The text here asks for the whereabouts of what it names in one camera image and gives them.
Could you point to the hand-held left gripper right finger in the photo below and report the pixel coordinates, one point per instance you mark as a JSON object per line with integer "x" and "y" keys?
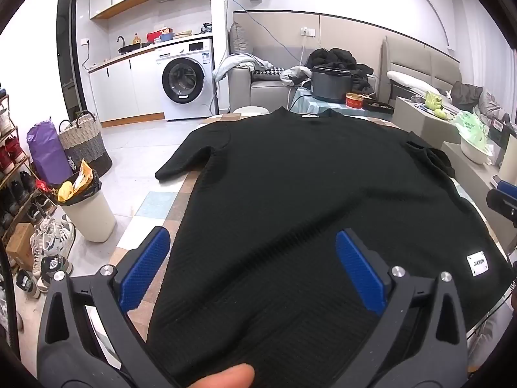
{"x": 359, "y": 275}

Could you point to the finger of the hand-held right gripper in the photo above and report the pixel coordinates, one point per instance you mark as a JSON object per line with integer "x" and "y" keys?
{"x": 501, "y": 200}

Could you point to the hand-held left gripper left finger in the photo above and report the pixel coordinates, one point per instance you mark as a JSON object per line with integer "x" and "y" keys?
{"x": 145, "y": 266}

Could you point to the black knit sweater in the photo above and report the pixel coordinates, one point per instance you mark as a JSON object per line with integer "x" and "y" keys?
{"x": 291, "y": 194}

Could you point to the pile of black clothes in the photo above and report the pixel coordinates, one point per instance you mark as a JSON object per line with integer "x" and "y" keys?
{"x": 335, "y": 56}

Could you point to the light grey clothes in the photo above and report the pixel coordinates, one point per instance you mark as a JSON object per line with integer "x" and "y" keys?
{"x": 238, "y": 64}

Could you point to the person's left hand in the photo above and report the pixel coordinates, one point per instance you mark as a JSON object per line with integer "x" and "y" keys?
{"x": 226, "y": 378}

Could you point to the white basin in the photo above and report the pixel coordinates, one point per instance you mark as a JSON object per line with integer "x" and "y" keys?
{"x": 474, "y": 155}

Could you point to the checked blanket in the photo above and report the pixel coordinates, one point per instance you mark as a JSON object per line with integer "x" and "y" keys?
{"x": 161, "y": 206}

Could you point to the green plastic bag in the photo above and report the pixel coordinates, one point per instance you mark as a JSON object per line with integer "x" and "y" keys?
{"x": 470, "y": 131}

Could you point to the beige trash bin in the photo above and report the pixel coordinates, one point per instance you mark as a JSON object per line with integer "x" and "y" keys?
{"x": 89, "y": 214}

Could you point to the pile of shoes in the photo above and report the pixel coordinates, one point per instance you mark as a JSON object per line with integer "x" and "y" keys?
{"x": 52, "y": 242}

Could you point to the dark jacket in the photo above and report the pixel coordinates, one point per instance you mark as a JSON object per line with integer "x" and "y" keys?
{"x": 466, "y": 95}

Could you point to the grey side cabinet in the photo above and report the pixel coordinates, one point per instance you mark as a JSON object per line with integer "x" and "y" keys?
{"x": 420, "y": 123}

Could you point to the green plush toy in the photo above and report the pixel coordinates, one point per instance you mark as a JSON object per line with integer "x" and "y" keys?
{"x": 434, "y": 103}

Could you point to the cardboard box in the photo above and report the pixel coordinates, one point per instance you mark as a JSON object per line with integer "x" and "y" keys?
{"x": 20, "y": 246}

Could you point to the woven laundry basket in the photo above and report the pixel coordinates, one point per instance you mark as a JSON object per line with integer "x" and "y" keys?
{"x": 85, "y": 145}

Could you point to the white pillow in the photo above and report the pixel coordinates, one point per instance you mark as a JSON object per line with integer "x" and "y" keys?
{"x": 408, "y": 81}

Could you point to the black tray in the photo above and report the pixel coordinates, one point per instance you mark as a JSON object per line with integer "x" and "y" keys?
{"x": 379, "y": 107}

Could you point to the purple bag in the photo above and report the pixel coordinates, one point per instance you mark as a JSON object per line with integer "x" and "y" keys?
{"x": 44, "y": 149}

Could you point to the shoe rack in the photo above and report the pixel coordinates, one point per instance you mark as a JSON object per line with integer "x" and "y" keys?
{"x": 12, "y": 178}

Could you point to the red bowl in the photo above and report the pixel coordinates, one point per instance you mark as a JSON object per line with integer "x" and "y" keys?
{"x": 355, "y": 100}

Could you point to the white kitchen base cabinets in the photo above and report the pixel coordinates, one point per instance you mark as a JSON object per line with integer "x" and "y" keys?
{"x": 121, "y": 89}

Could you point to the glass side table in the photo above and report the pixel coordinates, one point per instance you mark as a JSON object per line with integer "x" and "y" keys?
{"x": 301, "y": 99}

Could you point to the black rice cooker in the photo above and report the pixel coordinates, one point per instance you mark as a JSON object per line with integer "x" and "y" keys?
{"x": 331, "y": 87}

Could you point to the white washing machine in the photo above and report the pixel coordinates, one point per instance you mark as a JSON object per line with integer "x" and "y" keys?
{"x": 183, "y": 79}

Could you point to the grey sofa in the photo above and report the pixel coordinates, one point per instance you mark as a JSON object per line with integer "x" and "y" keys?
{"x": 266, "y": 93}

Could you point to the grey white garment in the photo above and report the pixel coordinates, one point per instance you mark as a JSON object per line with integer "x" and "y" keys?
{"x": 295, "y": 76}

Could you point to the houndstooth pillow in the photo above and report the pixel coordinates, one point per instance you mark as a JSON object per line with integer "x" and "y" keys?
{"x": 268, "y": 72}

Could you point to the black faucet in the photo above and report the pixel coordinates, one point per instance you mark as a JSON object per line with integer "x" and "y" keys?
{"x": 121, "y": 41}

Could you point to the red box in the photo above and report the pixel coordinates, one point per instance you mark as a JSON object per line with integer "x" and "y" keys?
{"x": 157, "y": 37}

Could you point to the grey cushion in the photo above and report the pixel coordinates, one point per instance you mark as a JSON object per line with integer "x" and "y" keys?
{"x": 240, "y": 38}

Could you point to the wall socket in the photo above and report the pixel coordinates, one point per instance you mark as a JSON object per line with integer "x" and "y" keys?
{"x": 309, "y": 32}

